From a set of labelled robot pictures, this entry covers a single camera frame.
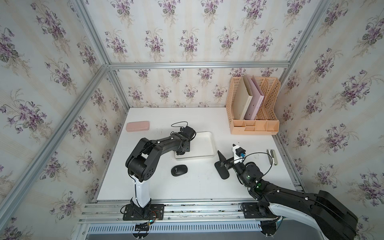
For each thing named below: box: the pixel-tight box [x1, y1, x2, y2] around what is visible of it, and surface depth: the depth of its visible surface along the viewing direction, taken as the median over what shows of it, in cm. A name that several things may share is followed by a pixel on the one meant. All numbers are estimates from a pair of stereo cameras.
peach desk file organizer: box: [226, 76, 281, 135], surface depth 106 cm
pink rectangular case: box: [126, 121, 150, 132], surface depth 109 cm
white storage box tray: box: [174, 131, 216, 159], surface depth 98 cm
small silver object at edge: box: [266, 149, 279, 166], surface depth 92 cm
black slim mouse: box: [214, 161, 230, 180], surface depth 87 cm
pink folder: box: [244, 74, 264, 120], surface depth 93 cm
